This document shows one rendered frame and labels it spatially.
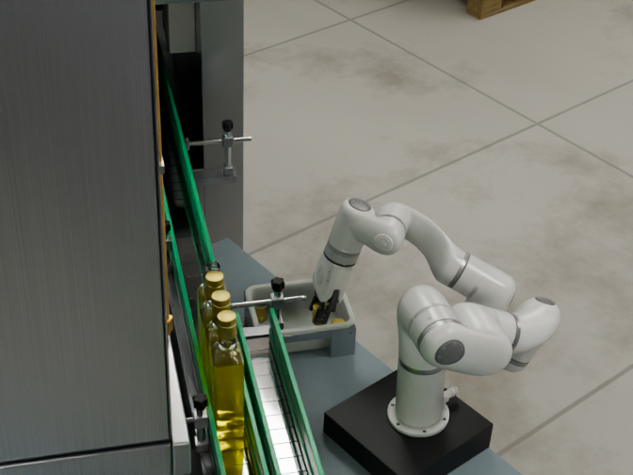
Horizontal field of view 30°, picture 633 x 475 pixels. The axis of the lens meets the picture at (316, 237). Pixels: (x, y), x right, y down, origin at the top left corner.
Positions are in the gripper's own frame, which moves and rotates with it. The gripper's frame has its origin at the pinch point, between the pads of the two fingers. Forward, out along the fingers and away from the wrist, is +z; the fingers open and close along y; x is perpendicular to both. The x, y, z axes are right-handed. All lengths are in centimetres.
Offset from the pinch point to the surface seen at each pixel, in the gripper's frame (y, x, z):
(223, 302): 34, -33, -25
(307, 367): 9.1, -1.9, 9.2
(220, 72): -74, -18, -17
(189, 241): -23.0, -26.8, 2.2
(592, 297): -91, 134, 50
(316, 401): 20.1, -1.9, 9.2
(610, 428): -31, 116, 55
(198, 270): -11.8, -26.1, 2.1
